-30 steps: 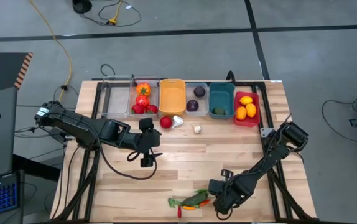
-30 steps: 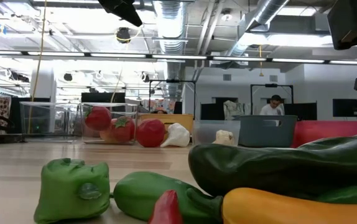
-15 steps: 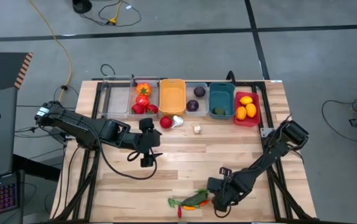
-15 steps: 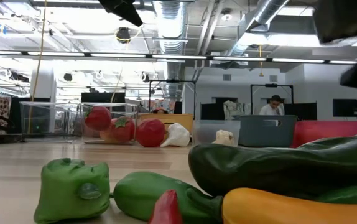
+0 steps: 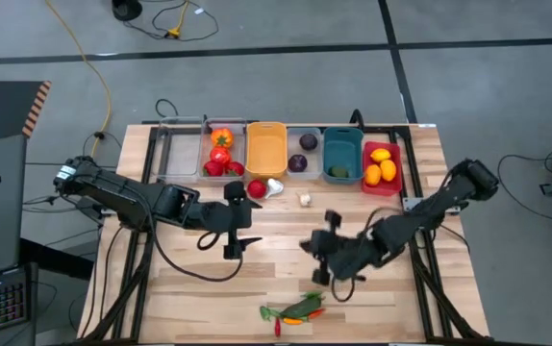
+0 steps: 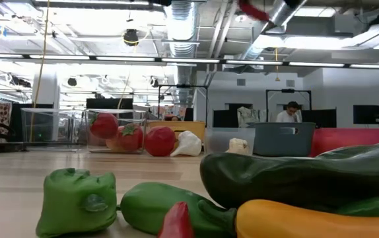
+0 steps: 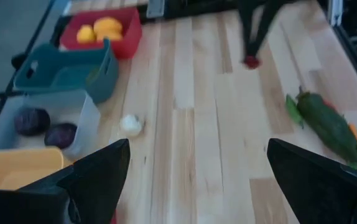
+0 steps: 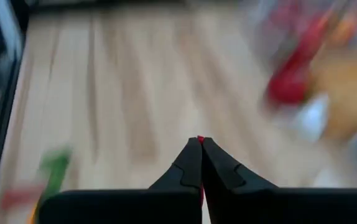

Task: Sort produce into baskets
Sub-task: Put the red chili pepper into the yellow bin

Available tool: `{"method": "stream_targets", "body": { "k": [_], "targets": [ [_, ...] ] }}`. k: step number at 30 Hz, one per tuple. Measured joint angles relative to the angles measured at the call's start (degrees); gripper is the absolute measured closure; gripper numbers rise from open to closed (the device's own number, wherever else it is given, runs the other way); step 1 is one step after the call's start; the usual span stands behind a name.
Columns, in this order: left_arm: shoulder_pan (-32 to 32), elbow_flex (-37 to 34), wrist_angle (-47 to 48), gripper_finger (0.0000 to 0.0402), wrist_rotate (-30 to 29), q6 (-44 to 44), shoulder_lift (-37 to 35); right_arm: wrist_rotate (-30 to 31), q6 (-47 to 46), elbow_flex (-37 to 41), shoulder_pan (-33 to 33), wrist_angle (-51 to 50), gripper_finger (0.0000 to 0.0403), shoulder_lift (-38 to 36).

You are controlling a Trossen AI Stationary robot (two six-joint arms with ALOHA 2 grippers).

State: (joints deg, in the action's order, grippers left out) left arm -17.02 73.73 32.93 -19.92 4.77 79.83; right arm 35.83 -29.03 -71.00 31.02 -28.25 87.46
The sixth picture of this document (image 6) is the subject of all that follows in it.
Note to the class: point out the dark green cucumber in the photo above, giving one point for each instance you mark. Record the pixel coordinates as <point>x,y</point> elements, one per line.
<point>292,172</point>

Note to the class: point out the white hanging cloth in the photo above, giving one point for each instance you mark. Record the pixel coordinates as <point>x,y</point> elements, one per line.
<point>247,116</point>

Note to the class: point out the black rig frame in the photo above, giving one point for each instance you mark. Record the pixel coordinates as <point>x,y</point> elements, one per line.
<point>183,86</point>
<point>288,90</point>

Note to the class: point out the red chili pepper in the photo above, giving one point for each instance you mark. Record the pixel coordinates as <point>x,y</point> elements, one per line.
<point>254,11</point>
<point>176,221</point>

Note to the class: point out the white garlic bulb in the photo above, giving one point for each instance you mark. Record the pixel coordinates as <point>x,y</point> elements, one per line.
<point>187,143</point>

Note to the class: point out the small green bell pepper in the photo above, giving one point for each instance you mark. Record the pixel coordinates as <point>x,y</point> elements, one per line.
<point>74,201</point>

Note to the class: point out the red plastic basket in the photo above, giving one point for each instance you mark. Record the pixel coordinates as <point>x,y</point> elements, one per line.
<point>348,140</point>

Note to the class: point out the silver ventilation duct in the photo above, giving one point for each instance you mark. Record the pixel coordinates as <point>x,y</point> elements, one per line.
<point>181,33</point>

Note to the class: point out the clear plastic bin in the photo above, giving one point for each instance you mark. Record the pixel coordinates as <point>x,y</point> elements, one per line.
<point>54,132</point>
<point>136,115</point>

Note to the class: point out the person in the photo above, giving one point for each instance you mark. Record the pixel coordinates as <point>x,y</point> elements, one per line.
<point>288,115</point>

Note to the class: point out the thick green chili pepper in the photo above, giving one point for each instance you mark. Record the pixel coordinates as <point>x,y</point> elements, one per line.
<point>150,205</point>

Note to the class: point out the long ceiling light strip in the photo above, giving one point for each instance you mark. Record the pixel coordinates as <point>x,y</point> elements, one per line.
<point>315,63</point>

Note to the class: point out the small beige garlic piece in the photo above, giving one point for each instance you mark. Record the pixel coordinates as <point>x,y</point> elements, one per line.
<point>238,146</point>

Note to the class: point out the black monitor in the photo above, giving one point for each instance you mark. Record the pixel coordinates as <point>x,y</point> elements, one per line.
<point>367,114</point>

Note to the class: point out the orange bell pepper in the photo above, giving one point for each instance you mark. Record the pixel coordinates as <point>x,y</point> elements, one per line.
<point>112,145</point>

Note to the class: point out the black round ceiling device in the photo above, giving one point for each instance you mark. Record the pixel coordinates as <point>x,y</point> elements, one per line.
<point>131,37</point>
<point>72,81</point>

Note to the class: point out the red toy tomato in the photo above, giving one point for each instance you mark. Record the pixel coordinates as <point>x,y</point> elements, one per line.
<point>130,137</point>
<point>159,141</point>
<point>103,125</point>

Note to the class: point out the black wide screen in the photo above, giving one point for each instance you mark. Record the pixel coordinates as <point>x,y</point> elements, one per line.
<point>109,103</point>

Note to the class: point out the yellow plastic basket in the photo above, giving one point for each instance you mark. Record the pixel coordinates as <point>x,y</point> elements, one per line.
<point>189,125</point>

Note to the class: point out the teal plastic basket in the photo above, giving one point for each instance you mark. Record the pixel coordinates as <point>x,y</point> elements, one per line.
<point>275,142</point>

